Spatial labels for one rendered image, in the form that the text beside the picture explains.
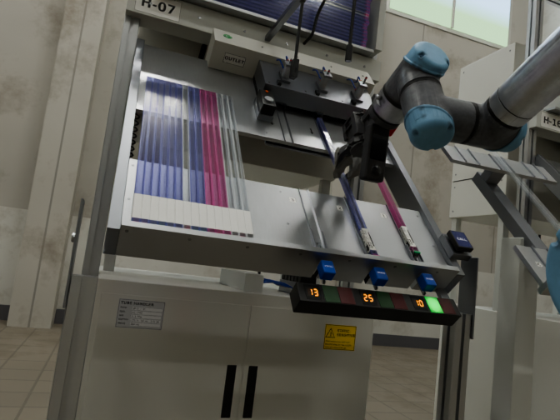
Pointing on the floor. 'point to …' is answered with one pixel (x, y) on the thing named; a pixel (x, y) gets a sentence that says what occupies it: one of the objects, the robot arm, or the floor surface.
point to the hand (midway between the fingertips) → (342, 177)
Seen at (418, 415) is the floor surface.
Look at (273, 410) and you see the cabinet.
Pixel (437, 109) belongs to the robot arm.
